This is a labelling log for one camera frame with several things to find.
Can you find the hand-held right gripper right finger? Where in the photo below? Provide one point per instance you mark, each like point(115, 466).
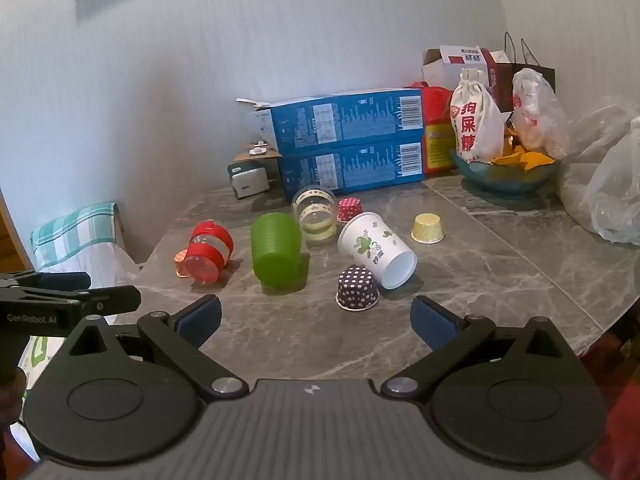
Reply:
point(433, 324)

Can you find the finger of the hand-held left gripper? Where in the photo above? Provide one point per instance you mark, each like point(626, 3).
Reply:
point(112, 298)
point(60, 280)

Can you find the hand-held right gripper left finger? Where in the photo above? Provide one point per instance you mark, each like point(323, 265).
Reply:
point(199, 319)

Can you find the white paper cup green print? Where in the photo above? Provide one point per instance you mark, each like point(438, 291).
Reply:
point(372, 247)

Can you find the small orange paper cup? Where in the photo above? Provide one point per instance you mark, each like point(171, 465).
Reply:
point(180, 264)

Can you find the clear cup with red bands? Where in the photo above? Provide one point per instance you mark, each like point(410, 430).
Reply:
point(207, 252)

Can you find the purple polka dot paper cup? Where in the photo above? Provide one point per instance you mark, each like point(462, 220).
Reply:
point(356, 287)

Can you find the yellow paper baking cup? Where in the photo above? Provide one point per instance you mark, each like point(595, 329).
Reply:
point(427, 229)

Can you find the green plastic cup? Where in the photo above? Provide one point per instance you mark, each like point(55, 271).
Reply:
point(276, 250)

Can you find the red polka dot paper cup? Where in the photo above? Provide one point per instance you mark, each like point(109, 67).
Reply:
point(349, 208)

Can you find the clear cup with yellow bands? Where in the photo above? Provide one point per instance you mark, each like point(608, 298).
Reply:
point(315, 212)

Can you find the white and green bag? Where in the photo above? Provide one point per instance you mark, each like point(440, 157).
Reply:
point(40, 355)

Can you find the white cushion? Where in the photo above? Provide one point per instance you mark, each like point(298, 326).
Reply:
point(95, 265)

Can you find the green checked cloth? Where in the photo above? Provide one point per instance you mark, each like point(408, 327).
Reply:
point(70, 232)

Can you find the teal glass bowl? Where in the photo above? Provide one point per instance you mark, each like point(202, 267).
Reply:
point(505, 177)

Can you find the brown open cardboard box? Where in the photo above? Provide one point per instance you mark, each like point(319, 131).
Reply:
point(257, 152)

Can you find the blue cardboard box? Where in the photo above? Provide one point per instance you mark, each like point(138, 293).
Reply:
point(345, 117)
point(350, 167)

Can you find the orange snack packets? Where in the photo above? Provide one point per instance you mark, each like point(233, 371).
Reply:
point(525, 157)

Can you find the red and yellow container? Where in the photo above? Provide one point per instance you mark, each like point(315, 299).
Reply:
point(440, 130)

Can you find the large translucent plastic bag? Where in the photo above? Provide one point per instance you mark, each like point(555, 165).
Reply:
point(610, 180)

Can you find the clear plastic bag with snacks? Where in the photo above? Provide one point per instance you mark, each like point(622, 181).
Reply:
point(537, 115)

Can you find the dark red box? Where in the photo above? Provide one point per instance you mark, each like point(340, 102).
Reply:
point(500, 80)

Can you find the white and red carton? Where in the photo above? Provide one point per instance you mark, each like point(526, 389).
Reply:
point(457, 62)

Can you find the black paper shopping bag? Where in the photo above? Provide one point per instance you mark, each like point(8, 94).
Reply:
point(542, 72)

